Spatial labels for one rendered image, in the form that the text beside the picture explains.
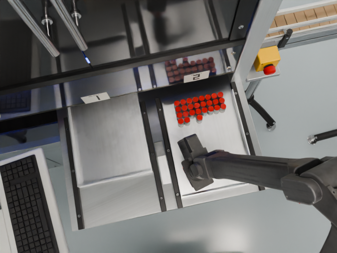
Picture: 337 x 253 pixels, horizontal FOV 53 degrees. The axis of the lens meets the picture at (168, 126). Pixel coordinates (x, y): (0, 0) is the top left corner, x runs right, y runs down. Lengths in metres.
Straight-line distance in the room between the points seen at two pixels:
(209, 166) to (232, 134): 0.40
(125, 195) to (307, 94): 1.50
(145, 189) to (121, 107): 0.31
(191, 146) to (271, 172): 0.33
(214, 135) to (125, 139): 0.32
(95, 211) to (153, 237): 0.90
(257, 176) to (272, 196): 1.43
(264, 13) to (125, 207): 0.75
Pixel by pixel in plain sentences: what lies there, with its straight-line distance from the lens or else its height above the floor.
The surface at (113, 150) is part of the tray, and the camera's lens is 1.23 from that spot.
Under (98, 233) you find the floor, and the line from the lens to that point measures 2.12.
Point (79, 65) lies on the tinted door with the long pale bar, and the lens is 0.95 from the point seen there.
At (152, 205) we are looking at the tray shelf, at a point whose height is 0.88.
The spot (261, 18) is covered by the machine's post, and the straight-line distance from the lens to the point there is 0.92.
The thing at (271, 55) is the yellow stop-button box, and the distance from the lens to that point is 1.19.
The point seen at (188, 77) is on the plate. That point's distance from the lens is 1.12.
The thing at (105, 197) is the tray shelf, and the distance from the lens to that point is 1.21.
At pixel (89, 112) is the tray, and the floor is 0.88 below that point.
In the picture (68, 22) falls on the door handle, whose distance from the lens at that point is 0.65.
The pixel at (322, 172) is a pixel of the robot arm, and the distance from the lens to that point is 0.57.
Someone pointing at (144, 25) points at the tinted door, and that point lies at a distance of 0.82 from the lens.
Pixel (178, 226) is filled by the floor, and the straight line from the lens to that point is 2.06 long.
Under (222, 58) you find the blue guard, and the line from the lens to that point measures 1.06.
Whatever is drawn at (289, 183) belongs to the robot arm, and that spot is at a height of 1.50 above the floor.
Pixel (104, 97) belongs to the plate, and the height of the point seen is 1.01.
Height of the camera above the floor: 2.06
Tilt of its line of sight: 75 degrees down
